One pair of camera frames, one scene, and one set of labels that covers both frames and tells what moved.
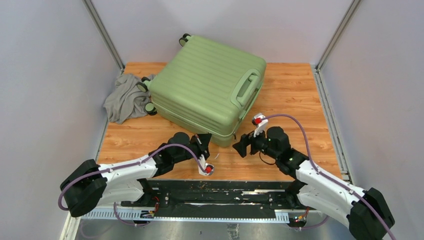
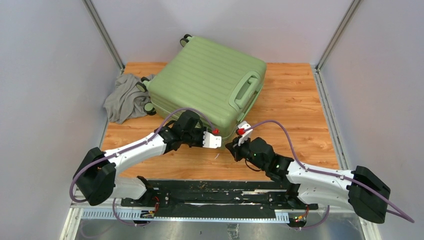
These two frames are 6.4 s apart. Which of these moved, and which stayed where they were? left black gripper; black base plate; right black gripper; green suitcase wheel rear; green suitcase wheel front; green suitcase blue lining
Moved: right black gripper; left black gripper
Stayed: green suitcase wheel rear; green suitcase blue lining; black base plate; green suitcase wheel front
